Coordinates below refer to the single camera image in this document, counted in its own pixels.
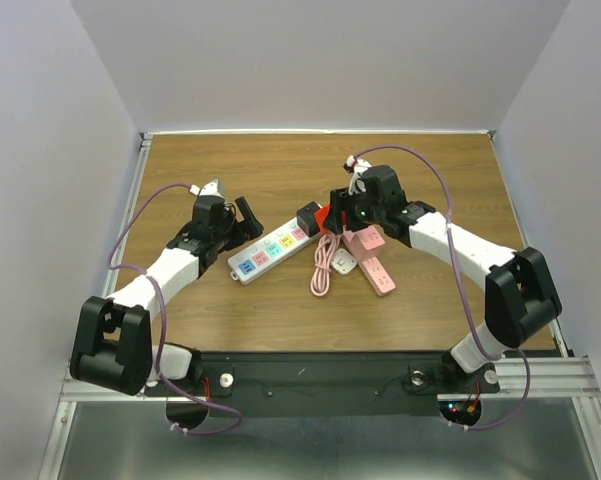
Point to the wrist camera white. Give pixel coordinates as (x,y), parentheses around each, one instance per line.
(356,167)
(213,188)

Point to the white multicolour power strip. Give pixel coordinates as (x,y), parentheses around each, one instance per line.
(268,252)

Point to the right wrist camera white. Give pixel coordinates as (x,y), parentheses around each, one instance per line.
(356,167)

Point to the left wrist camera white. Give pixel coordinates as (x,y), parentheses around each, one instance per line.
(213,188)

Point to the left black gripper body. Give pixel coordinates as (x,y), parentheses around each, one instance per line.
(228,235)

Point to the white plug adapter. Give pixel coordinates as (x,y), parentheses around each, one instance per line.
(343,262)

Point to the pink power strip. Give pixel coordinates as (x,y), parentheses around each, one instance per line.
(365,246)

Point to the black cube socket plug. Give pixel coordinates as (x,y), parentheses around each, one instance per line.
(306,219)

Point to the red cube socket plug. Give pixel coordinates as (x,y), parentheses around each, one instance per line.
(322,219)

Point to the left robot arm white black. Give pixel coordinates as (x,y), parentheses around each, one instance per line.
(113,345)

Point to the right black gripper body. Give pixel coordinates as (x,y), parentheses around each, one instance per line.
(366,212)

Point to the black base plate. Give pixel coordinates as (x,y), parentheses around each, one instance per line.
(330,384)

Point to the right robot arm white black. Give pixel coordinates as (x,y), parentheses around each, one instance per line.
(520,296)

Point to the aluminium frame rail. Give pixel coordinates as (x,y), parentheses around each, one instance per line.
(567,377)

